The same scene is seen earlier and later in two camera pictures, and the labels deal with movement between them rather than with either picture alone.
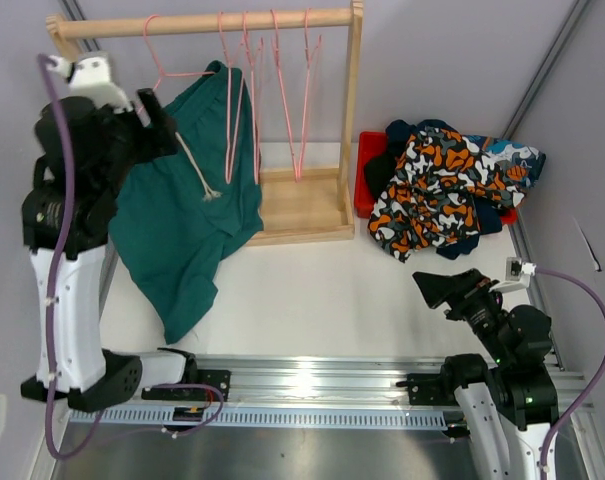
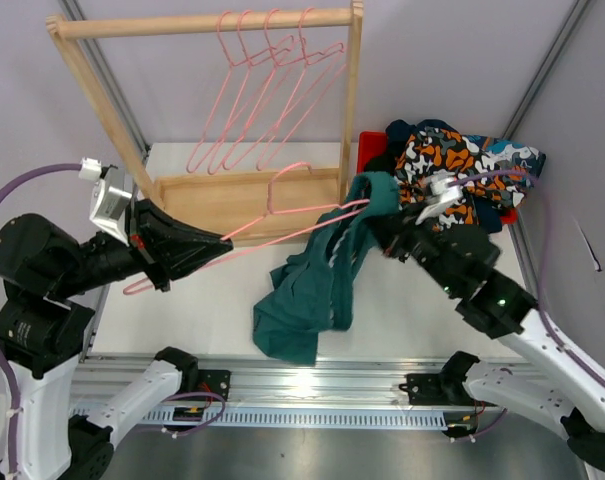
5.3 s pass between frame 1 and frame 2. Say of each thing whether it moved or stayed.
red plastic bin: stayed
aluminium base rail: stayed
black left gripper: moved
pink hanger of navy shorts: moved
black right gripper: moved
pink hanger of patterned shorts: moved
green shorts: moved
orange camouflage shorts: stayed
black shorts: stayed
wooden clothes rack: stayed
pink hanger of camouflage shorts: moved
